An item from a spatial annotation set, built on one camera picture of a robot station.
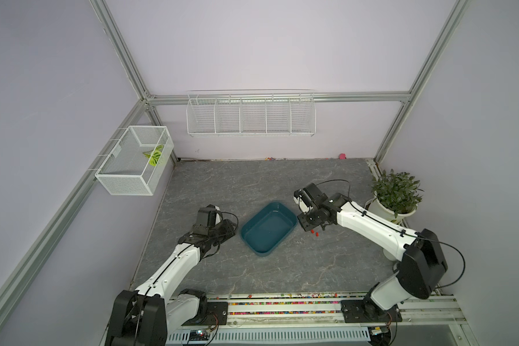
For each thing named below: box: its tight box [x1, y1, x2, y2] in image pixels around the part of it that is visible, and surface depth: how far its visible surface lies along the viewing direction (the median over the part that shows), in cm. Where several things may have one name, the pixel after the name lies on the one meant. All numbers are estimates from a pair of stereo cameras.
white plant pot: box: [364, 191, 419, 224], surface depth 87 cm
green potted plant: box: [371, 168, 425, 219], surface depth 86 cm
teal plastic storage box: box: [240, 201, 299, 258], surface depth 95 cm
